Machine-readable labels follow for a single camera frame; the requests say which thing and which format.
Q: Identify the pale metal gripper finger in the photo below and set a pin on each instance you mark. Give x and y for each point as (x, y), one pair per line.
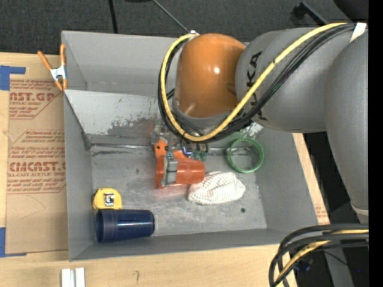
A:
(163, 179)
(172, 172)

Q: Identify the orange plastic cup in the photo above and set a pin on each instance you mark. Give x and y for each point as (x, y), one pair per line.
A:
(191, 172)

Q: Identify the white knitted cloth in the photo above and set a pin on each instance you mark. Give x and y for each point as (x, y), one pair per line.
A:
(217, 188)

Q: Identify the dark blue cup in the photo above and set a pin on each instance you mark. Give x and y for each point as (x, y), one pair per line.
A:
(128, 224)

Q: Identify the yellow tape measure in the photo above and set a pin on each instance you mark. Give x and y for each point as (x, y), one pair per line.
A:
(100, 200)

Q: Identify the grey metal bin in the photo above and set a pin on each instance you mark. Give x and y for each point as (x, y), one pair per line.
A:
(134, 70)

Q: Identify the brown cardboard board red print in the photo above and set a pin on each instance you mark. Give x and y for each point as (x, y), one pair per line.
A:
(33, 190)

